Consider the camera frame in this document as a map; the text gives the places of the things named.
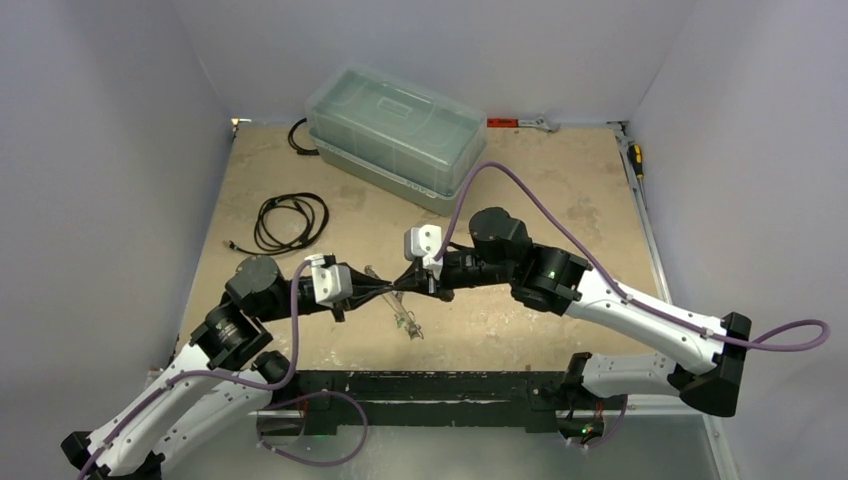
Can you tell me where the oval metal keyring plate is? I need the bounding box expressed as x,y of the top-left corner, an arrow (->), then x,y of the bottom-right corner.
365,265 -> 410,328

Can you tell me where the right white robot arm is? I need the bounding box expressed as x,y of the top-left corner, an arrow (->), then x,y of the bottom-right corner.
394,207 -> 751,418

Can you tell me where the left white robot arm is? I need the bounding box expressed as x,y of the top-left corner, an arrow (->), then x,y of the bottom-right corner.
61,254 -> 392,479

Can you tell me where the green tagged key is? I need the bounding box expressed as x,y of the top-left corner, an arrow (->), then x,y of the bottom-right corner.
395,312 -> 424,340

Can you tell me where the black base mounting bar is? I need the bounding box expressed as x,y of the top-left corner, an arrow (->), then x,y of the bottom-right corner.
271,354 -> 626,435

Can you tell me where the translucent green storage box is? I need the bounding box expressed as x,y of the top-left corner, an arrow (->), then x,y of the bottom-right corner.
305,63 -> 487,216

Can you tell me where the yellow black screwdriver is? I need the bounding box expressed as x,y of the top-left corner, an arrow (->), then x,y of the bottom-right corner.
627,143 -> 644,181

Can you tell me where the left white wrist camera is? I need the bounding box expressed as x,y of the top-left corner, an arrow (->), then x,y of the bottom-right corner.
305,254 -> 353,308

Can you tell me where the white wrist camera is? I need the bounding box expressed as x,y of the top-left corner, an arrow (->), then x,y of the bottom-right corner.
305,254 -> 353,308
403,224 -> 443,277

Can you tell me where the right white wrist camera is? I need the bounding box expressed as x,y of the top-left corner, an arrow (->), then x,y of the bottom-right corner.
403,224 -> 443,277

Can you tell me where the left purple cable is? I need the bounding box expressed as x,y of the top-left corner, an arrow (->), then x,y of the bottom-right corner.
76,259 -> 316,480

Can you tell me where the coiled black cable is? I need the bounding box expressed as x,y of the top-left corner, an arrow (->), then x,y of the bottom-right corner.
225,192 -> 331,257

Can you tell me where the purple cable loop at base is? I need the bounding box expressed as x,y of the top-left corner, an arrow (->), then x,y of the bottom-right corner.
255,388 -> 369,468

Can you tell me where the black cable behind box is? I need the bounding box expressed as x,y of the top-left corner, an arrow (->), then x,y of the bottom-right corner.
287,117 -> 322,158

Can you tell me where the red handled wrench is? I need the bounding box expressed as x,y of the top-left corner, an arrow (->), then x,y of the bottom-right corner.
487,116 -> 560,133

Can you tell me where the aluminium rail right side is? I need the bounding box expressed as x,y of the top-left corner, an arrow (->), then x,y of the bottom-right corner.
608,122 -> 740,479

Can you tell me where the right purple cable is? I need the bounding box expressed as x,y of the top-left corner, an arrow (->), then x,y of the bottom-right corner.
433,162 -> 831,352

